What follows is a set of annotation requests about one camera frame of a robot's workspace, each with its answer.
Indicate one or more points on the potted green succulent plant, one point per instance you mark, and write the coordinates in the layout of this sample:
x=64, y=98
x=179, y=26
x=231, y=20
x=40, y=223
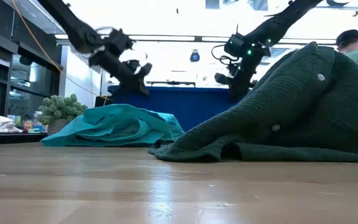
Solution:
x=61, y=109

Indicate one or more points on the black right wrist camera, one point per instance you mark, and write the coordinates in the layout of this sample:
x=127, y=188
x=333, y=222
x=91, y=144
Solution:
x=234, y=45

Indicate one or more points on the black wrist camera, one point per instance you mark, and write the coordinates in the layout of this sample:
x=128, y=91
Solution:
x=234, y=45
x=118, y=40

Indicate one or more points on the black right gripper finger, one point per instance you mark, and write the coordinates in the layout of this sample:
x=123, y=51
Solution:
x=225, y=78
x=241, y=90

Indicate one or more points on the black speaker box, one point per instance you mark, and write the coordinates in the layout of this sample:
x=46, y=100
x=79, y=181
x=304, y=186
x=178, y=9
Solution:
x=102, y=102

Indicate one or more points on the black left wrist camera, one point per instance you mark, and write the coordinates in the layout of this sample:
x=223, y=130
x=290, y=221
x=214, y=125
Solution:
x=118, y=40

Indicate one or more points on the black hanging reel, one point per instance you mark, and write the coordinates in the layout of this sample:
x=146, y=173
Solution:
x=194, y=56

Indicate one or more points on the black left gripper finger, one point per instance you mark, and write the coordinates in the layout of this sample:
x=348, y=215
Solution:
x=132, y=85
x=138, y=68

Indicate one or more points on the dark green knit garment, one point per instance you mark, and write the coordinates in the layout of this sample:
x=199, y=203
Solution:
x=291, y=109

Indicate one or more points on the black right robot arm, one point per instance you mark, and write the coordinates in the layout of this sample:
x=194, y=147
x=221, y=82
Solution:
x=278, y=21

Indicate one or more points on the blue plastic bin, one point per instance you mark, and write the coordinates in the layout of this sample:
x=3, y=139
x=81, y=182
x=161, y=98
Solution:
x=191, y=105

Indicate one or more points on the teal shirt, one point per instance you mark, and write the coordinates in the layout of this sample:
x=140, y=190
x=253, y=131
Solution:
x=113, y=124

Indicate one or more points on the white crumpled cloth pile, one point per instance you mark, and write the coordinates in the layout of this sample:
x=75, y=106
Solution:
x=2, y=123

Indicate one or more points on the person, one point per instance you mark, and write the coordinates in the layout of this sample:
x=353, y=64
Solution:
x=350, y=37

